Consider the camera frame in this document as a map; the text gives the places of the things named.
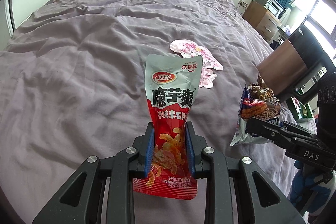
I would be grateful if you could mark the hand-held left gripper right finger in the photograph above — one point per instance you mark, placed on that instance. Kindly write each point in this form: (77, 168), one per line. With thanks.
(189, 150)

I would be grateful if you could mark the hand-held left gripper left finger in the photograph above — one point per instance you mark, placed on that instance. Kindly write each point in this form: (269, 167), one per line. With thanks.
(149, 150)

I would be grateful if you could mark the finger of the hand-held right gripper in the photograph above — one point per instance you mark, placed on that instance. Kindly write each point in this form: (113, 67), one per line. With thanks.
(299, 130)
(265, 130)

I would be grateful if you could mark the green cardboard box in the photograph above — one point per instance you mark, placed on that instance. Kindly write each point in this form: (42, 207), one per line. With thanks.
(312, 111)

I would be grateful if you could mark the blue and white wafer packet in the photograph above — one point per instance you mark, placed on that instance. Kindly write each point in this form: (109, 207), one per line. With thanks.
(252, 108)

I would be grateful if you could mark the brown crinkled snack packet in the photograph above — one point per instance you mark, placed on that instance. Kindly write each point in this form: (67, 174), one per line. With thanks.
(265, 92)

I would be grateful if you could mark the red and grey snack pouch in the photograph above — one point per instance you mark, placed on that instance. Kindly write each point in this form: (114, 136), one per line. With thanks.
(170, 98)

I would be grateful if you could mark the pink cartoon snack packet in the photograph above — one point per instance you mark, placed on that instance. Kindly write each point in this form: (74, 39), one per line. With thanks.
(186, 47)

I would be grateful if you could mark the black and copper electric kettle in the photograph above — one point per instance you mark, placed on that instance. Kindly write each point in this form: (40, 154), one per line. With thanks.
(283, 64)

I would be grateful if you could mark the wooden nightstand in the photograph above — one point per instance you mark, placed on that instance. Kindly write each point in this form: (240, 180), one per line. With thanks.
(260, 22)

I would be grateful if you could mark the window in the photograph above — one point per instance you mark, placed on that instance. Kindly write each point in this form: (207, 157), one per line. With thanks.
(324, 16)

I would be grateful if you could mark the white and grey printer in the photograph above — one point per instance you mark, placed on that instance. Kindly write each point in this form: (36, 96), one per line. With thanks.
(270, 3)

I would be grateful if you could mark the wall socket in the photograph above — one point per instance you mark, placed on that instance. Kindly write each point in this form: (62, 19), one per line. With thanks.
(242, 4)

